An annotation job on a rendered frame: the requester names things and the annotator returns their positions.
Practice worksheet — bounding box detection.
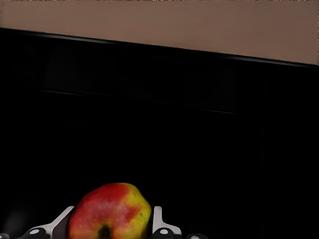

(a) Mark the red and yellow apple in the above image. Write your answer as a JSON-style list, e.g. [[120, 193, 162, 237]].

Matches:
[[68, 182, 153, 239]]

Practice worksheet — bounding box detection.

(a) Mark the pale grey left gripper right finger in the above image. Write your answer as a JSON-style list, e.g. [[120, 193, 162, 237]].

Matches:
[[149, 206, 183, 239]]

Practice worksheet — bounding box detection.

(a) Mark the black tray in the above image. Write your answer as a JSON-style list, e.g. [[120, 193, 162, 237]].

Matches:
[[0, 26, 319, 239]]

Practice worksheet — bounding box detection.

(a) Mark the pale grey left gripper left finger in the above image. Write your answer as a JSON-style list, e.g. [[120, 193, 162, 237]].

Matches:
[[15, 206, 75, 239]]

